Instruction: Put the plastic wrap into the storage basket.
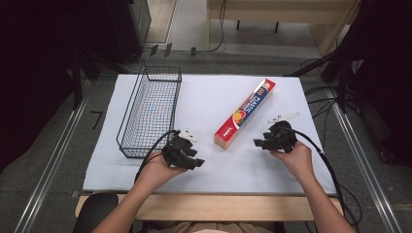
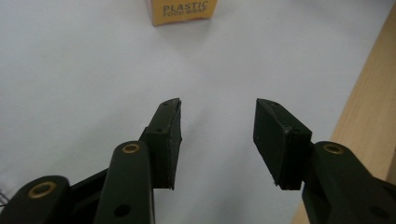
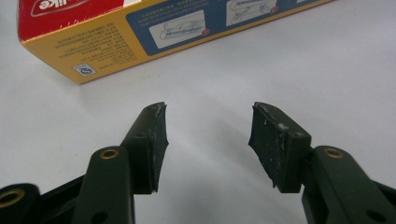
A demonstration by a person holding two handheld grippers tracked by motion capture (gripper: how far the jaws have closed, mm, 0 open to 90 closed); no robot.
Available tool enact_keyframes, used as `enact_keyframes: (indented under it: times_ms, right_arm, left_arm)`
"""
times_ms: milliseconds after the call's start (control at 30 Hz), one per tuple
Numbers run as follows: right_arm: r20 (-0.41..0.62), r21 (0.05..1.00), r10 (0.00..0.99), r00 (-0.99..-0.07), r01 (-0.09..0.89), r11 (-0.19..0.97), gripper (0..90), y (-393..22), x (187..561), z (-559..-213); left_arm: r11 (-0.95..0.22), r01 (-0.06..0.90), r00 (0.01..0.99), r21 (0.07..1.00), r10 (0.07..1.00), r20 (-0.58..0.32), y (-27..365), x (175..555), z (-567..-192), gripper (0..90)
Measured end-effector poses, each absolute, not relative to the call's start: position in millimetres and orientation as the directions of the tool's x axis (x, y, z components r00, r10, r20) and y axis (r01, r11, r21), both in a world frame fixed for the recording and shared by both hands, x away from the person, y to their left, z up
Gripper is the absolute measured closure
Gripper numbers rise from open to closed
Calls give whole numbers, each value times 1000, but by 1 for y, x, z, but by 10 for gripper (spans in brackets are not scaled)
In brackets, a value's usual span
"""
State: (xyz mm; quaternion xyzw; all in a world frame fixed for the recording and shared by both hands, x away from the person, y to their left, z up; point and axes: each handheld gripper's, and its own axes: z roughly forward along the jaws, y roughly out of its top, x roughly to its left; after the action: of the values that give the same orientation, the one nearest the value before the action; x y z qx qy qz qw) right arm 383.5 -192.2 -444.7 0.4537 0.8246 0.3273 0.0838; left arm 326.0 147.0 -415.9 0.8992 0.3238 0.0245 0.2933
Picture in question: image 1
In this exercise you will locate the black cabinet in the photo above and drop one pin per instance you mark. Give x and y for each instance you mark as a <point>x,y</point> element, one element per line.
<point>129,29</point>

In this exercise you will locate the person's right hand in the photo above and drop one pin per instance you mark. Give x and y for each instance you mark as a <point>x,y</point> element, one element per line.
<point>299,161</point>

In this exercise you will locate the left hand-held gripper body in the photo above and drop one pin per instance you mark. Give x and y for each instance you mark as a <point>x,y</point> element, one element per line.
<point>175,153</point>

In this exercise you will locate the white table cover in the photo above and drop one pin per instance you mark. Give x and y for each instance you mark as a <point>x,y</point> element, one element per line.
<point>207,100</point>

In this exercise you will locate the light wooden furniture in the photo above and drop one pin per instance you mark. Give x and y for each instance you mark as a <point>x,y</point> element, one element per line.
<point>278,8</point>

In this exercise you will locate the person's left hand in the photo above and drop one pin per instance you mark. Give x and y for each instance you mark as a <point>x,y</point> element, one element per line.
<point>155,174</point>

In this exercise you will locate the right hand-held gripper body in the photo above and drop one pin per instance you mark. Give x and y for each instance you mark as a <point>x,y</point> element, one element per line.
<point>283,137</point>

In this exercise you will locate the wooden table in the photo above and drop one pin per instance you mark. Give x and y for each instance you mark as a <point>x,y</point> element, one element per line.
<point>226,208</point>

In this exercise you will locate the red plastic wrap box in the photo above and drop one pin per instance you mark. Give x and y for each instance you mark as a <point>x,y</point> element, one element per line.
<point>246,111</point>

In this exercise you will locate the black curtain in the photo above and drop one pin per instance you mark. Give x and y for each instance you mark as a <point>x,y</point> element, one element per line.
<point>379,64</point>
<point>39,64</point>

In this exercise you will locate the metal floor rail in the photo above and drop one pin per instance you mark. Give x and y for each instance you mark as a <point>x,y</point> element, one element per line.
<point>48,181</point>
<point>366,174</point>

